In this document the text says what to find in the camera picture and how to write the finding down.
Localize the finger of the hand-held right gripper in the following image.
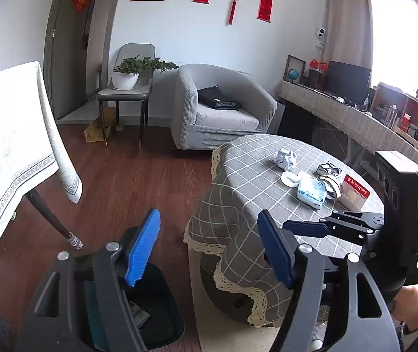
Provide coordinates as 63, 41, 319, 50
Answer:
283, 211, 385, 244

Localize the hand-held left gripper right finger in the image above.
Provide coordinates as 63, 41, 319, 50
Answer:
257, 210, 402, 352

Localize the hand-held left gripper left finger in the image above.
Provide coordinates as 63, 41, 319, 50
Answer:
15, 208, 162, 352

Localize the blue white tissue packet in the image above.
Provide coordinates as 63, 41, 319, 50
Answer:
297, 172, 329, 210

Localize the dark teal trash bin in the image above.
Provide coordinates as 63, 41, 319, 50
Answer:
81, 227, 186, 351

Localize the red and white box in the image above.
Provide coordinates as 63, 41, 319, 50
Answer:
339, 174, 371, 209

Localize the person's right hand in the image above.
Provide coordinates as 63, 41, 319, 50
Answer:
392, 284, 418, 332

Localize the white tape roll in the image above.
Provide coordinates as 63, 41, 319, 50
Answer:
321, 175, 341, 200

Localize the white round lid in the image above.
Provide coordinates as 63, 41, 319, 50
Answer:
281, 170, 302, 187

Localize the crumpled silver foil wrapper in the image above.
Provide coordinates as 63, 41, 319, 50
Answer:
316, 162, 342, 177

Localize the dark round table base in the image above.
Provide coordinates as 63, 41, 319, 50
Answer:
200, 255, 268, 324

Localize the printed paper scrap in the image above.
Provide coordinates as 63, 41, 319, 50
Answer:
128, 301, 151, 329

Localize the grey checked tablecloth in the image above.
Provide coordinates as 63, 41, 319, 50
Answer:
183, 134, 385, 329

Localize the crumpled white paper ball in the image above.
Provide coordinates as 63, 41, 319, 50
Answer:
274, 148, 298, 171

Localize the wooden desk shelf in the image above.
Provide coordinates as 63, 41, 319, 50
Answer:
372, 82, 418, 162

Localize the dark table leg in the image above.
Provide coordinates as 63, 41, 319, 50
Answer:
26, 187, 85, 251

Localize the beige rug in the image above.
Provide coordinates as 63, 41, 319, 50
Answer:
189, 246, 294, 352

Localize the long desk with beige cloth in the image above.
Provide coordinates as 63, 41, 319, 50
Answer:
275, 80, 418, 224

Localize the flat cardboard box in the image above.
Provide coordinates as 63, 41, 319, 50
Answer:
84, 107, 118, 143

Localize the grey armchair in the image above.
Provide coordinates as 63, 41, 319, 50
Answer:
170, 63, 278, 151

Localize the black monitor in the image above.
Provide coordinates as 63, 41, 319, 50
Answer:
325, 60, 373, 98

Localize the grey chair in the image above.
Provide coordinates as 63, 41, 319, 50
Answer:
96, 43, 156, 149

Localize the black bag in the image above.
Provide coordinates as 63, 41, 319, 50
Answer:
197, 85, 242, 111

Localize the window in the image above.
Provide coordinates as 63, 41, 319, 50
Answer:
370, 0, 418, 99

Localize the potted green plant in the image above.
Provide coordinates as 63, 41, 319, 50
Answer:
111, 56, 179, 91

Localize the white patterned tablecloth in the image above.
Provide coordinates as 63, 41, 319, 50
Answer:
0, 60, 84, 294

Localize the beige curtain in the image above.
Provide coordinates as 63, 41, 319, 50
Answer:
321, 0, 374, 70

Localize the grey door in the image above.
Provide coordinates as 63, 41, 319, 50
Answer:
44, 0, 101, 121

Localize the wooden picture frame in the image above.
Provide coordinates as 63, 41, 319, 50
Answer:
283, 55, 307, 84

